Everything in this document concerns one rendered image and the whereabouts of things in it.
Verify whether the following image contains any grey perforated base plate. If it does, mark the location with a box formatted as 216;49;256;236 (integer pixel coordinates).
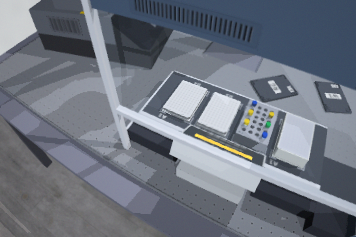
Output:
0;37;316;237

